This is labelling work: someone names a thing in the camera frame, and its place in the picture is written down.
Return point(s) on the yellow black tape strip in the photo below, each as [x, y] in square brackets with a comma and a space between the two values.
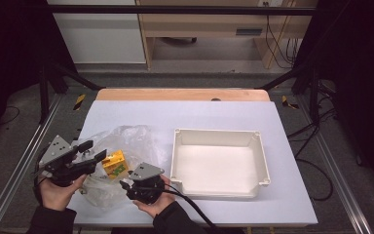
[287, 102]
[79, 101]

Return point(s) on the yellow carton box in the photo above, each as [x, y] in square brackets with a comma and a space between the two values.
[115, 164]

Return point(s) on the black metal frame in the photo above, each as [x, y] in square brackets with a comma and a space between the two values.
[181, 9]

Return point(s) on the clear printed plastic bag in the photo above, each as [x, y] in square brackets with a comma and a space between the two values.
[136, 139]

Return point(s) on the grey footrest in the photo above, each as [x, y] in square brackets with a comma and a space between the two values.
[178, 40]

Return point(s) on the white plastic bin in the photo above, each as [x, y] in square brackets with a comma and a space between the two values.
[219, 162]

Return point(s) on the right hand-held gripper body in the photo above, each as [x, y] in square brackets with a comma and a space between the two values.
[144, 183]

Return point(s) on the white table mat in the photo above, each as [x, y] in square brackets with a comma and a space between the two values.
[207, 113]

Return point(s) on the person's right hand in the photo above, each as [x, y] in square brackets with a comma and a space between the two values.
[157, 203]

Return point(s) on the white cabinet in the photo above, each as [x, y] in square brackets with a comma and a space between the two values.
[100, 35]

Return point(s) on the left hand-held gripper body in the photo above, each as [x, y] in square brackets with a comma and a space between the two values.
[60, 159]

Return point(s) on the aluminium floor rail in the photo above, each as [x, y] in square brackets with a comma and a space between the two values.
[19, 162]
[337, 169]

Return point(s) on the person's left hand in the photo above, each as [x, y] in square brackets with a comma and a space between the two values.
[56, 195]

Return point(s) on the wooden desk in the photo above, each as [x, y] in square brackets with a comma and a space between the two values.
[207, 26]

